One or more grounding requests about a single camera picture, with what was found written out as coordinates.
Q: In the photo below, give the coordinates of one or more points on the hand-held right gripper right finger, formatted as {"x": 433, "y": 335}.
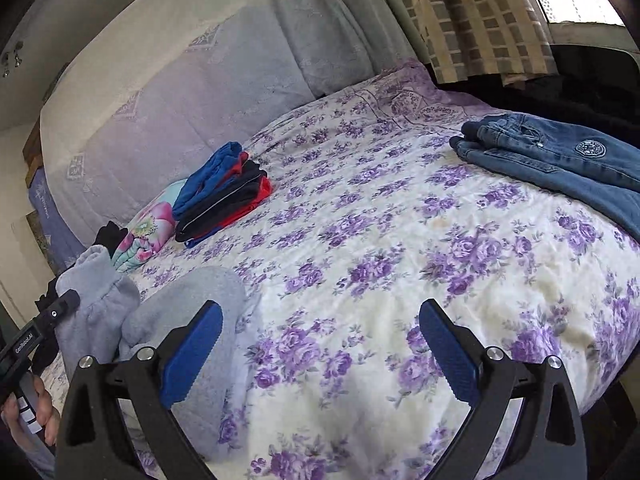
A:
{"x": 447, "y": 355}

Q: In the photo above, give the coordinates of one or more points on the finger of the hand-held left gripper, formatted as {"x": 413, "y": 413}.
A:
{"x": 57, "y": 308}

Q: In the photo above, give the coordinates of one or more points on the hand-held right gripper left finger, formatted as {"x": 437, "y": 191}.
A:
{"x": 192, "y": 355}

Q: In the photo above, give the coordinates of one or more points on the grey sweatpants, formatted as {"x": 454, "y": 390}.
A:
{"x": 200, "y": 285}

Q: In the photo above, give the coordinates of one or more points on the person's left hand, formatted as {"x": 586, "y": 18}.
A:
{"x": 42, "y": 405}

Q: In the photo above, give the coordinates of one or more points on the blue mattress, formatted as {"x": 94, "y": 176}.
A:
{"x": 50, "y": 220}

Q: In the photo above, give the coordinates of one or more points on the black cloth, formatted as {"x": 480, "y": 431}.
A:
{"x": 112, "y": 235}

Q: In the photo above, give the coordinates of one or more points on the colourful floral cloth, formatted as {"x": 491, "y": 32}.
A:
{"x": 145, "y": 235}

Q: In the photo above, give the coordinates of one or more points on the folded black garment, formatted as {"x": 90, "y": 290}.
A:
{"x": 220, "y": 205}

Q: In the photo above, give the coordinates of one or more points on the purple floral bedspread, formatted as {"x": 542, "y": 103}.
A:
{"x": 375, "y": 220}

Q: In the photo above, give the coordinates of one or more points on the folded red garment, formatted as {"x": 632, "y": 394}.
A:
{"x": 262, "y": 190}

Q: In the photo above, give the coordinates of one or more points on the folded blue garment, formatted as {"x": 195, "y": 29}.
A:
{"x": 210, "y": 175}

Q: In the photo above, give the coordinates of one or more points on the plain blue denim jeans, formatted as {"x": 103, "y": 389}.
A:
{"x": 590, "y": 195}

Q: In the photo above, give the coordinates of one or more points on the blue jeans with round patch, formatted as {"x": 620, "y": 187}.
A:
{"x": 565, "y": 145}

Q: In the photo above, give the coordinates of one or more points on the white lace covered mattress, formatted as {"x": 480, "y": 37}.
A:
{"x": 200, "y": 85}

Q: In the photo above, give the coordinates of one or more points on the dark cloth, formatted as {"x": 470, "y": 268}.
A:
{"x": 575, "y": 80}

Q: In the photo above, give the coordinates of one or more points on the checkered beige curtain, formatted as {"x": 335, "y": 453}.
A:
{"x": 475, "y": 20}

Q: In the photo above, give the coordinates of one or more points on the wooden bed frame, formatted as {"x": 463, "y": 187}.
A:
{"x": 31, "y": 145}

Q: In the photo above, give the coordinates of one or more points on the metal wall fixture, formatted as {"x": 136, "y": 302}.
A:
{"x": 12, "y": 60}

